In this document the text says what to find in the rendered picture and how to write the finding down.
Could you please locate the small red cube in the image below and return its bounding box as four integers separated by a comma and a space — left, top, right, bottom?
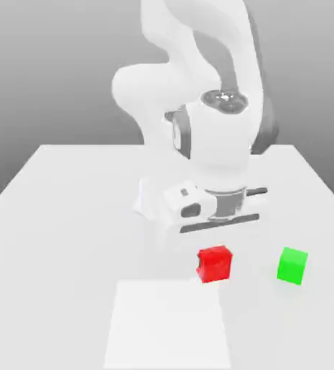
195, 244, 234, 285

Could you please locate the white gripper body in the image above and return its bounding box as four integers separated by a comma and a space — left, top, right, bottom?
174, 212, 264, 251

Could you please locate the small green cube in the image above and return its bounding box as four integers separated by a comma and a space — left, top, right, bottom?
276, 246, 309, 286

